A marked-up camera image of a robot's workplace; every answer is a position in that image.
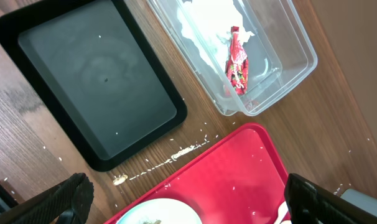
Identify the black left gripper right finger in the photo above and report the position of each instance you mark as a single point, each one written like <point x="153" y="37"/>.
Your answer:
<point x="310" y="204"/>

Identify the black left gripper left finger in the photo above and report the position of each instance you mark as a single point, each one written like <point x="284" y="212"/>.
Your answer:
<point x="67" y="202"/>

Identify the white plastic spoon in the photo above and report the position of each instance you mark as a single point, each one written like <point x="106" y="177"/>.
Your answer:
<point x="281" y="212"/>

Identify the light blue dinner plate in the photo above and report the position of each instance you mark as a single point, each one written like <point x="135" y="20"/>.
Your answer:
<point x="169" y="211"/>

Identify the food scraps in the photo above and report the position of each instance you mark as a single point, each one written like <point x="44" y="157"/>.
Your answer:
<point x="150" y="222"/>

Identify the red snack wrapper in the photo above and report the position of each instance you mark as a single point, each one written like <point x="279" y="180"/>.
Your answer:
<point x="237" y="66"/>

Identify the black waste tray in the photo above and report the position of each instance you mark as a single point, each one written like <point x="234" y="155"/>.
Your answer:
<point x="92" y="66"/>

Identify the clear plastic waste bin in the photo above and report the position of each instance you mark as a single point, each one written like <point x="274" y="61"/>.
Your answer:
<point x="280" y="54"/>

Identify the red plastic tray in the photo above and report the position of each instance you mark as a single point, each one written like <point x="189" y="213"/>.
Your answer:
<point x="241" y="179"/>

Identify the white tissue in bin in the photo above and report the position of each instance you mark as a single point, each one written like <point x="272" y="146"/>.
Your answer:
<point x="214" y="20"/>

